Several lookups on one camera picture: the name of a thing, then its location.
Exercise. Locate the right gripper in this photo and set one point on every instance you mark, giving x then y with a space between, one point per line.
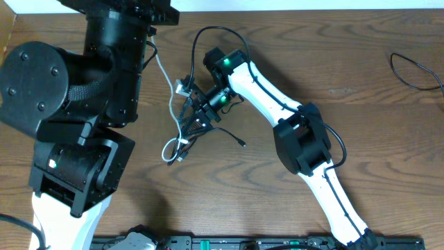
201 104

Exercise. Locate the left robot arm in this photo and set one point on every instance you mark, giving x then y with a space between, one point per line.
73 106

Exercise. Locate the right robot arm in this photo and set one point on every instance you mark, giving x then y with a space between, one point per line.
301 136

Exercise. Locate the brown cardboard box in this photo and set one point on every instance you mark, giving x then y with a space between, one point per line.
7 22

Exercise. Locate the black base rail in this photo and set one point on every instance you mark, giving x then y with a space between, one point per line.
320 242

